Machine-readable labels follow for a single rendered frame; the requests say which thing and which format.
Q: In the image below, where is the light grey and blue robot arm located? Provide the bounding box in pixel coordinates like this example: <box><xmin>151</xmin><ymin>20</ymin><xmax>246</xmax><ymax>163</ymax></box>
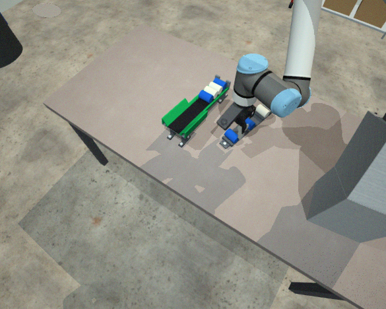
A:
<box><xmin>216</xmin><ymin>0</ymin><xmax>323</xmax><ymax>131</ymax></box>

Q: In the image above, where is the blue plastic bar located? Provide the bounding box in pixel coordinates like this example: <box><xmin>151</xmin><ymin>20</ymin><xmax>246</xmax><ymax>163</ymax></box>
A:
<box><xmin>199</xmin><ymin>90</ymin><xmax>214</xmax><ymax>103</ymax></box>
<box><xmin>213</xmin><ymin>78</ymin><xmax>227</xmax><ymax>90</ymax></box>
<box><xmin>245</xmin><ymin>118</ymin><xmax>256</xmax><ymax>130</ymax></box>
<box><xmin>224</xmin><ymin>128</ymin><xmax>239</xmax><ymax>143</ymax></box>

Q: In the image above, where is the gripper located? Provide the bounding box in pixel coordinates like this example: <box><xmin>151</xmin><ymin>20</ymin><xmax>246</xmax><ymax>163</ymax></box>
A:
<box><xmin>235</xmin><ymin>103</ymin><xmax>256</xmax><ymax>140</ymax></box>

